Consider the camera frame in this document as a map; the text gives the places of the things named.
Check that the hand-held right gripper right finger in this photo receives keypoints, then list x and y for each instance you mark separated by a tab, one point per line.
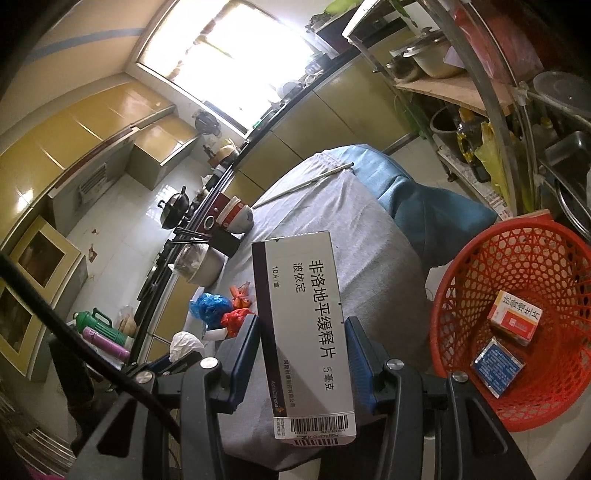
358	360

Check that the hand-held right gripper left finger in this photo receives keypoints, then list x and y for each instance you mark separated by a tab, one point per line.
244	355

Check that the white medicine box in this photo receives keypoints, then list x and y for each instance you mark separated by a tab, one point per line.
304	332

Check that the red plastic basket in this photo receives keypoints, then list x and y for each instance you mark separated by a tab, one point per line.
461	295

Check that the red plastic bag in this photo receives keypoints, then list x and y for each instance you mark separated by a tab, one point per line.
236	321

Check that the blue plastic bag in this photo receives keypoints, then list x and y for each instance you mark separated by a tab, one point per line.
210	309

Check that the orange wrapper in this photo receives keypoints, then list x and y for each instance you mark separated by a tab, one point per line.
241	297

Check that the white pot with plastic cover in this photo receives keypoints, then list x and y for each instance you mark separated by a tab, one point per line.
198	265

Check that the clear bag of food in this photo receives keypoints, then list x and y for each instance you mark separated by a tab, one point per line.
125	319

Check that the grey tablecloth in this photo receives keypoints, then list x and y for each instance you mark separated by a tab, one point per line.
369	230

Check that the white red-banded bowl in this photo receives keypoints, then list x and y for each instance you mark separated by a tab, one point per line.
232	205
241	224

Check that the purple thermos flask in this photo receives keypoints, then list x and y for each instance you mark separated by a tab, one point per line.
108	346

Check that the blue foil packet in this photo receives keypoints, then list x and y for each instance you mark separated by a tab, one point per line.
497	367

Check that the green thermos jug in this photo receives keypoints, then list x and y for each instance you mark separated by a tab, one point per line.
94	321

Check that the orange red medicine box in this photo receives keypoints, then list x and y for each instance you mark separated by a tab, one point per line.
515	318

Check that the black wok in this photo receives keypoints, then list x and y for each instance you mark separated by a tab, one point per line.
174	205

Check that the blue cloth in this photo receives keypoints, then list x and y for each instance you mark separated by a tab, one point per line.
438	207

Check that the thin metal rod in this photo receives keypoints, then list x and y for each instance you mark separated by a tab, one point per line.
314	180

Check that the yellow glass-door cabinet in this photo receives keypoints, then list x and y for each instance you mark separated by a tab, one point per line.
41	258

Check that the black pressure cooker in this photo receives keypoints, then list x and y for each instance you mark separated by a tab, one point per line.
207	123

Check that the yellow plastic bag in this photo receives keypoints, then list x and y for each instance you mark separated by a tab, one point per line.
494	161

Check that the cooking oil bottle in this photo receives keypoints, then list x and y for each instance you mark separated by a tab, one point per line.
466	141

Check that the black bucket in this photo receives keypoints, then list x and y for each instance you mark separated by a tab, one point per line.
444	127

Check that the kitchen window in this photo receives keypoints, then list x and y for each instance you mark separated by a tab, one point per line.
231	55

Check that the metal shelf rack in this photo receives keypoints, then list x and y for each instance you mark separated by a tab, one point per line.
494	92

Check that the steel basin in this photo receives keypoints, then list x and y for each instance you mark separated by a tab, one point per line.
436	60

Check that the yellow wall cabinets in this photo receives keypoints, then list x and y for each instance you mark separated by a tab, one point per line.
69	138

